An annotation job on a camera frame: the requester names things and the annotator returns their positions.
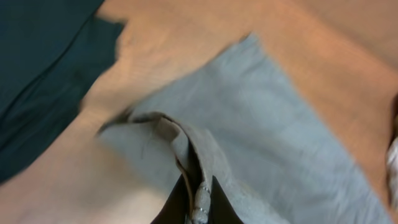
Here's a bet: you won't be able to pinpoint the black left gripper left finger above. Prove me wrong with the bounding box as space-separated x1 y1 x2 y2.
151 175 189 224

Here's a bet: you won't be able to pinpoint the folded beige shorts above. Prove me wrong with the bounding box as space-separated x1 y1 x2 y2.
386 138 397 210

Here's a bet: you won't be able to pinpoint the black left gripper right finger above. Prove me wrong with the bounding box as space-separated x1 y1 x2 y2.
208 176 243 224

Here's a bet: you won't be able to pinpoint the grey shorts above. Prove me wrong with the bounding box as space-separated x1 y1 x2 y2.
99 34 391 224

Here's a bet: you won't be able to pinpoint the black shirt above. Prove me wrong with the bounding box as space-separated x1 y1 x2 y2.
1 0 124 182

